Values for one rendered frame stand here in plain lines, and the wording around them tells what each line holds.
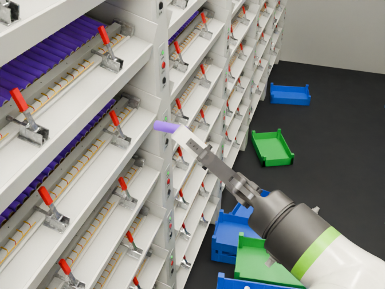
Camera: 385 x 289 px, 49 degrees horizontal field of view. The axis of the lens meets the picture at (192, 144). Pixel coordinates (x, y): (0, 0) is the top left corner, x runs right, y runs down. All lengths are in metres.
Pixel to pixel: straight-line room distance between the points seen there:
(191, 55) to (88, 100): 0.67
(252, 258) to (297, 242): 1.17
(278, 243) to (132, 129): 0.54
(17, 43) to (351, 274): 0.53
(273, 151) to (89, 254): 2.03
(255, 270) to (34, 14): 1.36
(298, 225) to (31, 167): 0.40
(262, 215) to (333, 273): 0.13
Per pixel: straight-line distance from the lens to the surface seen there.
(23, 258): 0.80
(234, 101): 2.31
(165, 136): 1.21
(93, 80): 0.86
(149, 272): 1.47
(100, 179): 0.92
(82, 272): 1.00
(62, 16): 0.71
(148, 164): 1.23
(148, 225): 1.33
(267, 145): 2.93
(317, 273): 0.63
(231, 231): 2.21
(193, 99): 1.55
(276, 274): 1.76
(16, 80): 0.80
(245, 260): 1.79
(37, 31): 0.66
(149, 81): 1.08
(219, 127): 1.94
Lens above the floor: 1.71
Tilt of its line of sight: 36 degrees down
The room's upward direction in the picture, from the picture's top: straight up
